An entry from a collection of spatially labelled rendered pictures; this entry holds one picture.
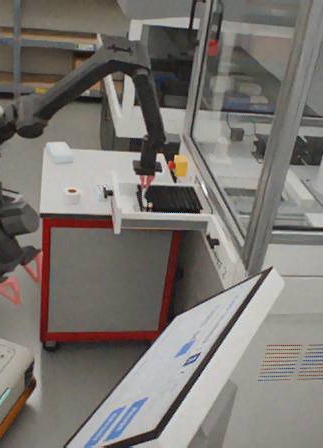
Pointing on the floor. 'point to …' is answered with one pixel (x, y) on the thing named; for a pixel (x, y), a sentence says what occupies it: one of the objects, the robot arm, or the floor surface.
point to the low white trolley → (100, 258)
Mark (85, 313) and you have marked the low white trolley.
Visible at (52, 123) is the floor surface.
